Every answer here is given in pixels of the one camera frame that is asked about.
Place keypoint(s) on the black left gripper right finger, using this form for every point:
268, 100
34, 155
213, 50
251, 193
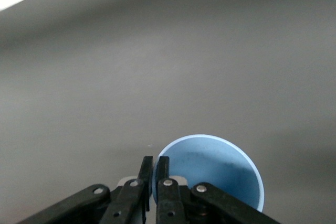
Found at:
168, 197

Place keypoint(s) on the light blue plastic cup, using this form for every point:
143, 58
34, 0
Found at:
218, 166

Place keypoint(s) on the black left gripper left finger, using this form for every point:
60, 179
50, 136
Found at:
131, 197

